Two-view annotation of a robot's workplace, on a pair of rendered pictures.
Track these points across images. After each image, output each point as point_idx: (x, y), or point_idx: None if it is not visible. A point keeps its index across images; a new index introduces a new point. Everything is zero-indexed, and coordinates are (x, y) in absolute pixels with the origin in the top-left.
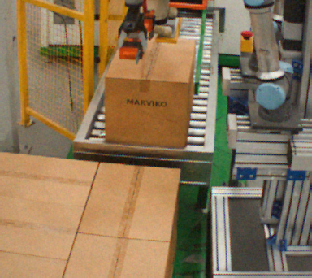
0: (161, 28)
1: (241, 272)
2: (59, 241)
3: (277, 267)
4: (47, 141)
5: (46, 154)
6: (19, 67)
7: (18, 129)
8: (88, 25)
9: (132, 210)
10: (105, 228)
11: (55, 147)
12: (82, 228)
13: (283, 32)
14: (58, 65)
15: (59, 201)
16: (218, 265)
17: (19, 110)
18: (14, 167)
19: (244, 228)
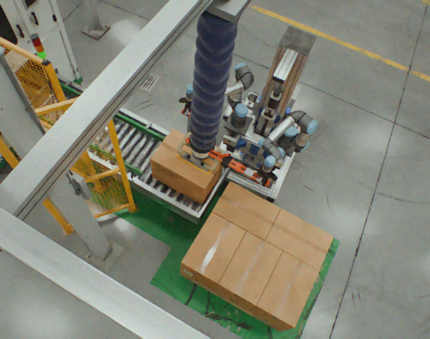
0: (224, 153)
1: (272, 186)
2: (270, 249)
3: (275, 172)
4: (98, 223)
5: (113, 228)
6: (57, 218)
7: (75, 237)
8: (126, 171)
9: (255, 212)
10: (264, 228)
11: (108, 221)
12: (263, 237)
13: (272, 113)
14: None
15: (239, 240)
16: (264, 192)
17: (49, 229)
18: (202, 253)
19: (242, 169)
